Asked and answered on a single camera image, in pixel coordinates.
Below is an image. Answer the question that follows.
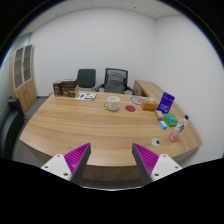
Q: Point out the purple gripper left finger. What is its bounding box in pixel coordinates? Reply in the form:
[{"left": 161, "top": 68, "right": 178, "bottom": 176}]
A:
[{"left": 40, "top": 142, "right": 92, "bottom": 184}]

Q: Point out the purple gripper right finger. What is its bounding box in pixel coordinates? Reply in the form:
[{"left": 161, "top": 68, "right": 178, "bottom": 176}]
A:
[{"left": 131, "top": 142, "right": 183, "bottom": 185}]

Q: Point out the clear plastic water bottle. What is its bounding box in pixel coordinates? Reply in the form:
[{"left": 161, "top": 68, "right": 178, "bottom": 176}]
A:
[{"left": 169, "top": 115, "right": 189, "bottom": 141}]

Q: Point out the round white black lid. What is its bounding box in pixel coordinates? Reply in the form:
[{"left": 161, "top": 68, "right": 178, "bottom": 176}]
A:
[{"left": 151, "top": 138, "right": 160, "bottom": 147}]

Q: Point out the small blue box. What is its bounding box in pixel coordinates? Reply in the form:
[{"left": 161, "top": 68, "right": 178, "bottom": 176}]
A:
[{"left": 159, "top": 120, "right": 168, "bottom": 129}]

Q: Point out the green flat box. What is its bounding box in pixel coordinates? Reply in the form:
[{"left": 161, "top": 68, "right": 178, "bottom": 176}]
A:
[{"left": 164, "top": 114, "right": 178, "bottom": 126}]

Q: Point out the yellow small box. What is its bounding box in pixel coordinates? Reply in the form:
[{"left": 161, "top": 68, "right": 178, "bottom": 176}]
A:
[{"left": 154, "top": 110, "right": 165, "bottom": 120}]

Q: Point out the red round coaster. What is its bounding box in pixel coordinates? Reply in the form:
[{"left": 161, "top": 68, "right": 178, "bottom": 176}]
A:
[{"left": 125, "top": 105, "right": 136, "bottom": 112}]

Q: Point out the orange tissue box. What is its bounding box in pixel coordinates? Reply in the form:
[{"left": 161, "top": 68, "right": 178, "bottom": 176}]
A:
[{"left": 141, "top": 100, "right": 158, "bottom": 111}]

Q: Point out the round grey plate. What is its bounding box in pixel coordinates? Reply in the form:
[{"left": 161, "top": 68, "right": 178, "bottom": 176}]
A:
[{"left": 130, "top": 96, "right": 142, "bottom": 105}]

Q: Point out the purple standing card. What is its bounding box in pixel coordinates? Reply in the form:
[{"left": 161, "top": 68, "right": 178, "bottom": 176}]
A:
[{"left": 158, "top": 92, "right": 175, "bottom": 114}]

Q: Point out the green white booklet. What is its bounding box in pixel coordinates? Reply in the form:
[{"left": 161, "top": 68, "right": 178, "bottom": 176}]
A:
[{"left": 75, "top": 93, "right": 97, "bottom": 100}]

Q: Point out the white ceramic mug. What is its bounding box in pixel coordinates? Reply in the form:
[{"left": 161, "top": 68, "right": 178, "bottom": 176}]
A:
[{"left": 104, "top": 96, "right": 120, "bottom": 111}]

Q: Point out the wooden side desk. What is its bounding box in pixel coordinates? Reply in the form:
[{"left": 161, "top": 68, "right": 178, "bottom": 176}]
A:
[{"left": 134, "top": 80, "right": 185, "bottom": 118}]

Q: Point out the dark brown box stack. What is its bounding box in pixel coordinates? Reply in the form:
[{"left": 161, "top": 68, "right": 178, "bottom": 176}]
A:
[{"left": 62, "top": 79, "right": 77, "bottom": 97}]

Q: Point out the small brown box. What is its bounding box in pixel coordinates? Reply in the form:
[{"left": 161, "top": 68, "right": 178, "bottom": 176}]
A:
[{"left": 53, "top": 80, "right": 62, "bottom": 96}]

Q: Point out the black leather armchair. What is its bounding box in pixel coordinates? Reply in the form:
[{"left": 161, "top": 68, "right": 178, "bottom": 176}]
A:
[{"left": 0, "top": 98, "right": 25, "bottom": 160}]

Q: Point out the black office chair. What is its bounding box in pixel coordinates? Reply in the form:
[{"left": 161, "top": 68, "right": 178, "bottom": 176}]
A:
[{"left": 76, "top": 69, "right": 96, "bottom": 90}]

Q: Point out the grey mesh office chair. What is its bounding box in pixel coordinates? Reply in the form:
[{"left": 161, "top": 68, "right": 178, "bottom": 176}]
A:
[{"left": 96, "top": 68, "right": 135, "bottom": 94}]

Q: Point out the wooden cabinet with glass doors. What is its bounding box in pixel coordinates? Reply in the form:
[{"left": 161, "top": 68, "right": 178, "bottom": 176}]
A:
[{"left": 9, "top": 45, "right": 37, "bottom": 113}]

